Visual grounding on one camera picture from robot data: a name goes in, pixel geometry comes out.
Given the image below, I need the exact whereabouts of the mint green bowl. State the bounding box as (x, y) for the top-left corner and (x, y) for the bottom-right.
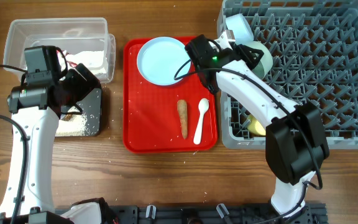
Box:
(246, 41), (273, 79)

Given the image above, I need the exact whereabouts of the light blue bowl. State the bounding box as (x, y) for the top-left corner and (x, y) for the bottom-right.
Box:
(226, 14), (254, 45)

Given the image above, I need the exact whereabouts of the white paper napkin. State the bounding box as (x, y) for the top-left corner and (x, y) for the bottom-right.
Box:
(73, 51), (107, 76)

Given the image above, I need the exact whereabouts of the brown food scrap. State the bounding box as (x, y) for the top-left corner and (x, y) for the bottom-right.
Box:
(61, 114), (72, 121)

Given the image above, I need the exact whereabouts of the pile of rice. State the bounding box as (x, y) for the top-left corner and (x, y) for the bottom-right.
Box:
(55, 114), (90, 137)

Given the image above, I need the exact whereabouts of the white plastic spoon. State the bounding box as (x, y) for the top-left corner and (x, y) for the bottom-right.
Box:
(193, 98), (209, 145)

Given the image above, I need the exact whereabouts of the yellow plastic cup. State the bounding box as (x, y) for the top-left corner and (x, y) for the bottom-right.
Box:
(247, 114), (266, 136)

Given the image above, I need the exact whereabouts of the brown carrot piece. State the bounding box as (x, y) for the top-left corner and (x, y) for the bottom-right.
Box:
(177, 100), (188, 139)

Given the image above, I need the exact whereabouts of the light blue plate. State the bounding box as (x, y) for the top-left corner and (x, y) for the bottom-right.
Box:
(136, 37), (191, 86)

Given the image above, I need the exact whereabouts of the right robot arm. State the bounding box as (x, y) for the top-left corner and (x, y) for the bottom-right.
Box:
(185, 35), (329, 218)

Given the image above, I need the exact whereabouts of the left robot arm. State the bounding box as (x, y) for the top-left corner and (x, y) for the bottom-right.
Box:
(0, 45), (101, 223)

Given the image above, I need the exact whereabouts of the black waste bin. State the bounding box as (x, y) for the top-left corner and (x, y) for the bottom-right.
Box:
(60, 88), (103, 137)

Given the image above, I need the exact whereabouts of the grey dishwasher rack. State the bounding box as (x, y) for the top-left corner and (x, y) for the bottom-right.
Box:
(217, 0), (358, 149)

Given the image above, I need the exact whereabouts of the red snack wrapper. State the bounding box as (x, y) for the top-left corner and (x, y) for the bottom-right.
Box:
(62, 52), (78, 68)

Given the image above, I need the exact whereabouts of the clear plastic bin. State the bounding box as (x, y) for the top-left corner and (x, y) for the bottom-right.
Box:
(3, 17), (116, 83)

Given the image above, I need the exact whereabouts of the red plastic tray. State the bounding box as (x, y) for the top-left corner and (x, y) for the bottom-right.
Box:
(123, 39), (218, 153)

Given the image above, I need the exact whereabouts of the black mounting rail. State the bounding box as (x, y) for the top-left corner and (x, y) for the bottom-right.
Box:
(111, 203), (329, 224)

